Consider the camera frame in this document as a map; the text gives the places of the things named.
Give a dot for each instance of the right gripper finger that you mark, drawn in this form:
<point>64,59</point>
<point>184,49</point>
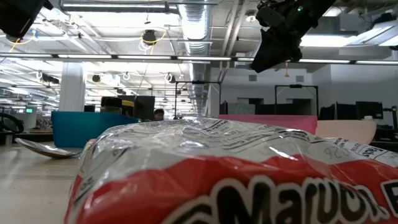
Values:
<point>273,51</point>
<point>297,53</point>

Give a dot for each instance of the translucent orange plastic bowl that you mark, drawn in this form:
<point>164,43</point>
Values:
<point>345,130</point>

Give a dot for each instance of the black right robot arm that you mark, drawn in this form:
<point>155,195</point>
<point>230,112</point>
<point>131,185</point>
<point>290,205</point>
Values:
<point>317,9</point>

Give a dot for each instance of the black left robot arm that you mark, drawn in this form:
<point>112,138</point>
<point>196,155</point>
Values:
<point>18,15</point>

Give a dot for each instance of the black computer monitor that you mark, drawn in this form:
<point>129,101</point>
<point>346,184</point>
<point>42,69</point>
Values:
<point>328,112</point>
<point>369,109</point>
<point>345,111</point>

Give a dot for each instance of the red rectangular plastic tray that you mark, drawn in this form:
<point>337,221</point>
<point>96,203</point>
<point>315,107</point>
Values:
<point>280,121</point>

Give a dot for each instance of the person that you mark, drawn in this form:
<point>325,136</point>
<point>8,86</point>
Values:
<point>159,114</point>

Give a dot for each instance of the red ramen packet silver back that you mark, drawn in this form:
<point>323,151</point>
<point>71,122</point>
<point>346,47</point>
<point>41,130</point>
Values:
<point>217,174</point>

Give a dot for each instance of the large black monitor back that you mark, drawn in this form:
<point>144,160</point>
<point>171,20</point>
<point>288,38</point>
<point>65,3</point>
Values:
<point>144,107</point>

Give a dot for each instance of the white pillar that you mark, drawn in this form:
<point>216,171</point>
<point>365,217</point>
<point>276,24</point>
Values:
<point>72,90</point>

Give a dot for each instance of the blue rectangular plastic bin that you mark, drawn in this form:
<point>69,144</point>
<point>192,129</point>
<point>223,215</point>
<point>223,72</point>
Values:
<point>81,129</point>

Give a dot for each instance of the silver metal spoon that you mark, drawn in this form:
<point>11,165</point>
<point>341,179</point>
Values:
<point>46,151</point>

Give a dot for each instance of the green exit sign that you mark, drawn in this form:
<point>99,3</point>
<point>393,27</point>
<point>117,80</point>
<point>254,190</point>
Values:
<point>29,110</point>

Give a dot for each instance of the black round chair back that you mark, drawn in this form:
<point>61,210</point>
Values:
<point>9,123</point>

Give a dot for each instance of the corrugated silver ventilation duct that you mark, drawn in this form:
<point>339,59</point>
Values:
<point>196,28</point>

